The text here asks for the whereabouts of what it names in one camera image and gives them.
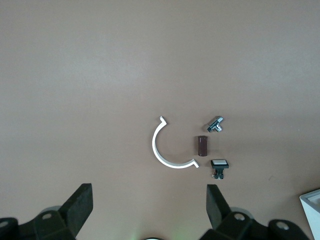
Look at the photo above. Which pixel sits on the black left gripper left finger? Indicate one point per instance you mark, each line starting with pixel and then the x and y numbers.
pixel 77 207

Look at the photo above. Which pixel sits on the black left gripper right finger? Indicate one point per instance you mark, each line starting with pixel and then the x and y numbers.
pixel 220 215

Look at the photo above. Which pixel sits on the white square push button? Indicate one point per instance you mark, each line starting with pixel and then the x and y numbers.
pixel 220 163

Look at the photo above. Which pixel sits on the white drawer cabinet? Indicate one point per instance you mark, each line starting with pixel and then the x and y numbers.
pixel 312 215

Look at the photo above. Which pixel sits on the dark brown ribbed block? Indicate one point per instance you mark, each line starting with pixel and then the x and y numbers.
pixel 201 146

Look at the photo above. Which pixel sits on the silver metal tee fitting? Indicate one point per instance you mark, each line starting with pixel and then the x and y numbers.
pixel 214 125

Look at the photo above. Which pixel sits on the white semicircular pipe clamp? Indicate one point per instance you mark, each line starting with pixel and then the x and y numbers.
pixel 153 145

